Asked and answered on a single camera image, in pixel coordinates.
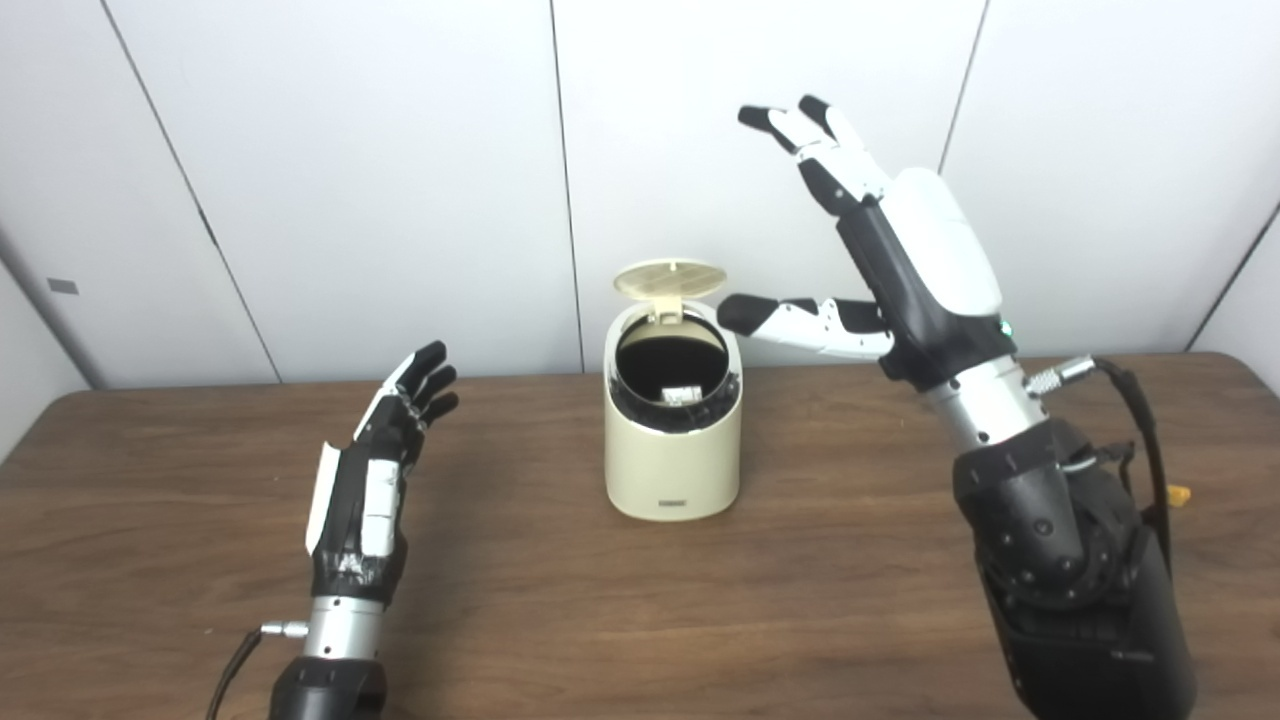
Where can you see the cream-colored desktop bin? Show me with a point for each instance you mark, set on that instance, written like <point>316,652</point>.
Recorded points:
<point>672,470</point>

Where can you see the green white milk carton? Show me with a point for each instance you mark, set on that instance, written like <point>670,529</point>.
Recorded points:
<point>680,394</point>

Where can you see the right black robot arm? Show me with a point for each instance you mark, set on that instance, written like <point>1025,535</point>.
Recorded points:
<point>1070,560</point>

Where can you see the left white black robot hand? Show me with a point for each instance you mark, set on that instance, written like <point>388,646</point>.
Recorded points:
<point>365,510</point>

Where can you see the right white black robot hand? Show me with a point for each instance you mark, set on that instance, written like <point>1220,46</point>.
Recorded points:
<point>925,270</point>

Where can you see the black bin liner bag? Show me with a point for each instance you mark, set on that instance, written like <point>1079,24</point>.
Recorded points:
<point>630,400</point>

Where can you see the small grey wall label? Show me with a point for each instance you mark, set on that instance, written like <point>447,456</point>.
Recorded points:
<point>62,286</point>

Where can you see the round cream bin lid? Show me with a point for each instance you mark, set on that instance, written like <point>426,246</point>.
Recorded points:
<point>668,280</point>

